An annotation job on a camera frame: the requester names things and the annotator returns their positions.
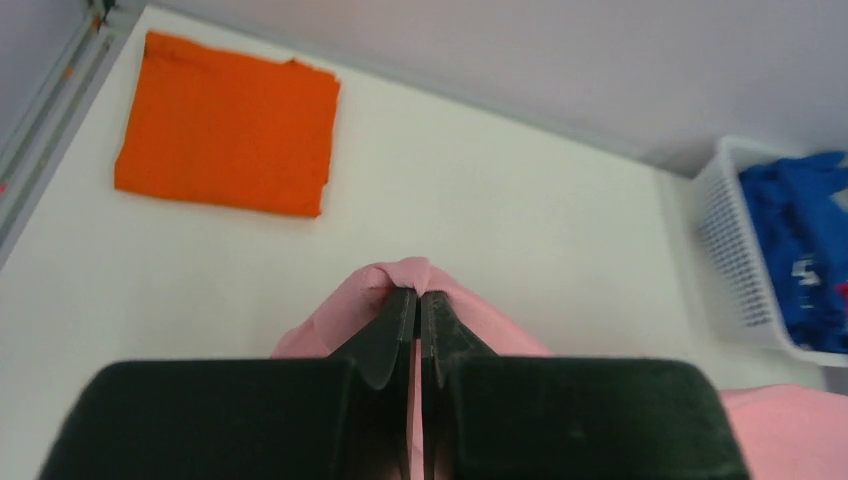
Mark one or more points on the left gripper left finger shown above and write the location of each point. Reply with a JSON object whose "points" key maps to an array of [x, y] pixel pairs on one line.
{"points": [[380, 355]]}

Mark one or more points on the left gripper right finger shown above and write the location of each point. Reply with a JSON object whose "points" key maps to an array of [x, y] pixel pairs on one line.
{"points": [[445, 342]]}

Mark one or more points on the blue t shirt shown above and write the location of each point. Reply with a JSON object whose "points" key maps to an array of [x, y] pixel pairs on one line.
{"points": [[802, 233]]}

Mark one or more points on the pink t shirt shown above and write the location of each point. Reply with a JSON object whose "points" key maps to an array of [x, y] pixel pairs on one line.
{"points": [[784, 431]]}

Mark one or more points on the folded orange t shirt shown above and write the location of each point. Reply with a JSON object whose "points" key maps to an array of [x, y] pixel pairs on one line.
{"points": [[217, 127]]}

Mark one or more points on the white plastic basket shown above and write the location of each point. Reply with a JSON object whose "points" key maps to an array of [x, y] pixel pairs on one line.
{"points": [[726, 230]]}

